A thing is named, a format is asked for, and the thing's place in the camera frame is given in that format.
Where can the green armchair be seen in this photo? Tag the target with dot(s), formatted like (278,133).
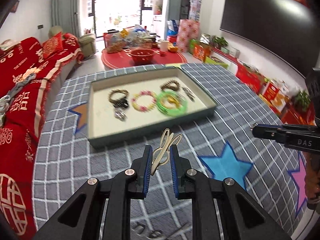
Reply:
(87,42)

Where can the green curtain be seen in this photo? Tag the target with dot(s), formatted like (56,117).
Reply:
(65,13)

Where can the silver metal hair clip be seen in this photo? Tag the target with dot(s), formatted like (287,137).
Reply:
(120,114)

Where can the framed wall picture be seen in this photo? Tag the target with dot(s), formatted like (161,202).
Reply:
(14,8)

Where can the red covered sofa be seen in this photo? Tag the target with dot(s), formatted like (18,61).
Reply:
(23,123)

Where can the yellow cord bead pendant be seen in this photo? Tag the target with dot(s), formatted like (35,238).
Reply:
(170,102)

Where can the black wall television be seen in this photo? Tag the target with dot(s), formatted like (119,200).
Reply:
(285,28)

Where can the pink star sticker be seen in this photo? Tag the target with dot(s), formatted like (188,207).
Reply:
(298,177)

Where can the white mug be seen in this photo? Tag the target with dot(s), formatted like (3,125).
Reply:
(163,45)

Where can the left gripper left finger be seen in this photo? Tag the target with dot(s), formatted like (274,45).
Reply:
(142,167)

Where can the green cardboard box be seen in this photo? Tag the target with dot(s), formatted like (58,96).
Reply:
(216,61)

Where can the potted green plant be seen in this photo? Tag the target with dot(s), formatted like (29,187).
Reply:
(219,42)

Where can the red floral gift box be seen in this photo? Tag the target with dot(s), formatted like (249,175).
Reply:
(187,30)

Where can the floral light blanket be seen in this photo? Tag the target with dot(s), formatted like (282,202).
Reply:
(21,81)

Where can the black claw clip scrunchie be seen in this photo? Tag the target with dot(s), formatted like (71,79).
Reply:
(120,102)

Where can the red square cushion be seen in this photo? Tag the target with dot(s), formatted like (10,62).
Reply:
(52,45)

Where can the blue star sticker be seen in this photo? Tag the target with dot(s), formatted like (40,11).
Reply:
(227,165)

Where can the red round table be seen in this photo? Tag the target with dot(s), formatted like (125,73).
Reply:
(122,59)

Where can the grey checkered tablecloth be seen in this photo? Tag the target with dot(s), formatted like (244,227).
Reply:
(156,152)

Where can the red colander bowl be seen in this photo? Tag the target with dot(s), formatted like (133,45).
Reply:
(142,56)

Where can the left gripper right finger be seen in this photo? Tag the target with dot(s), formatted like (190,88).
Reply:
(182,186)

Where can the teal jewelry tray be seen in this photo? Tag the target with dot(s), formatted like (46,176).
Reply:
(143,117)

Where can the green translucent bangle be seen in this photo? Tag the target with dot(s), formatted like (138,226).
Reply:
(172,112)

